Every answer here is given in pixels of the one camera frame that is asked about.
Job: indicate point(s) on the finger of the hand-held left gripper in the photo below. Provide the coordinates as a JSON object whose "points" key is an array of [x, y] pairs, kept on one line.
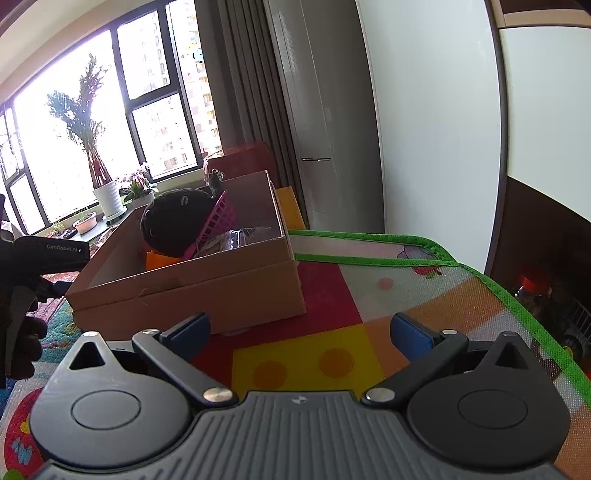
{"points": [[53, 288]]}

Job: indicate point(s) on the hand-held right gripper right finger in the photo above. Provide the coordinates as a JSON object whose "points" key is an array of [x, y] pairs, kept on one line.
{"points": [[411, 337]]}

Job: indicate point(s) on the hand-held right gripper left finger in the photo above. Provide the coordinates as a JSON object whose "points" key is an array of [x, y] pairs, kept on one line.
{"points": [[191, 337]]}

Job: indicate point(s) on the pinkish cardboard box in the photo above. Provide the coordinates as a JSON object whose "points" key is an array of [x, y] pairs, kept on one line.
{"points": [[207, 290]]}

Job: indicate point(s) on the orange plastic toy cup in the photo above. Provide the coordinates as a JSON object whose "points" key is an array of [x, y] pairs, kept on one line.
{"points": [[159, 261]]}

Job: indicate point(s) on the long bread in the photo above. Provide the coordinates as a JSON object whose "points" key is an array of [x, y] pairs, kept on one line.
{"points": [[231, 241]]}

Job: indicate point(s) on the black plush toy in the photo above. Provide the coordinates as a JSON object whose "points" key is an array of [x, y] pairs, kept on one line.
{"points": [[171, 221]]}

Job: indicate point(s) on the pink plastic basket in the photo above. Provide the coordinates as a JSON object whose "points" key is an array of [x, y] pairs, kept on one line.
{"points": [[217, 217]]}

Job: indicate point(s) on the person's left hand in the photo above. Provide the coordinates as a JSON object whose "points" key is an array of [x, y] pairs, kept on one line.
{"points": [[30, 350]]}

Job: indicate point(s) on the small white planter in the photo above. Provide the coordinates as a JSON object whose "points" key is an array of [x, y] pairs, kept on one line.
{"points": [[85, 224]]}

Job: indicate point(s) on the colourful play mat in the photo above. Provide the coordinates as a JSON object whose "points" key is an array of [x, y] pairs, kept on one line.
{"points": [[438, 286]]}

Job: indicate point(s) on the tall potted plant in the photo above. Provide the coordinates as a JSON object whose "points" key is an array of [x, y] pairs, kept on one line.
{"points": [[104, 184]]}

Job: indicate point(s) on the flowering potted plant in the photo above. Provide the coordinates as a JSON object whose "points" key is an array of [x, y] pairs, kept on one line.
{"points": [[136, 189]]}

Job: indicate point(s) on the bottle with red cap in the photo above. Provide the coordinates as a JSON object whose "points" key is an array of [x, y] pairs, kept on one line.
{"points": [[533, 297]]}

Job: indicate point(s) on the yellow stool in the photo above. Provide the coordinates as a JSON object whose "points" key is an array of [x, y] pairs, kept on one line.
{"points": [[293, 210]]}

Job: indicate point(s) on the white toy truck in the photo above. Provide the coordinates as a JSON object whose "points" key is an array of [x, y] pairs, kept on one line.
{"points": [[575, 327]]}

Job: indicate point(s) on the red stool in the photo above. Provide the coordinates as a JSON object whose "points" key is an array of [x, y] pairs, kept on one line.
{"points": [[244, 161]]}

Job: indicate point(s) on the large window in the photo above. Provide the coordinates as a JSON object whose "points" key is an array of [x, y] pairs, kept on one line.
{"points": [[152, 92]]}

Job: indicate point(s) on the grey curtain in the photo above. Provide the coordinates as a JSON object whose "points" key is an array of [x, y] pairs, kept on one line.
{"points": [[240, 83]]}

